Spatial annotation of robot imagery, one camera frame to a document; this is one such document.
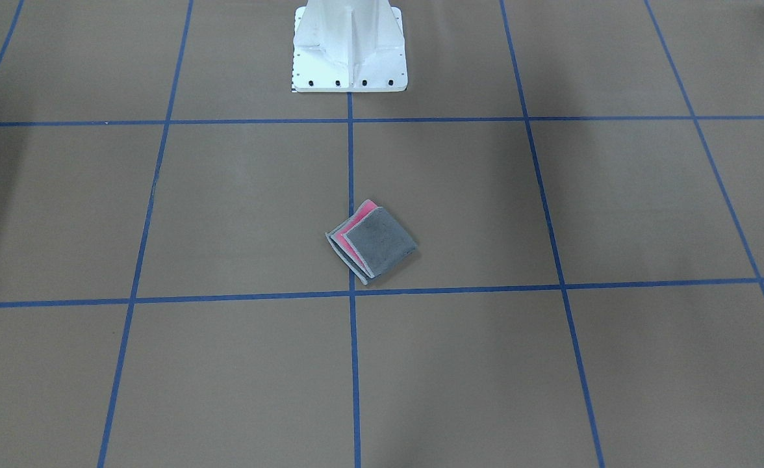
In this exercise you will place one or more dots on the white camera mast with base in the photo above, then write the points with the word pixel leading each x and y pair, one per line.
pixel 349 47

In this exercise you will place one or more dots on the pink towel with grey edge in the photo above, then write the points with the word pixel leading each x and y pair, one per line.
pixel 371 242

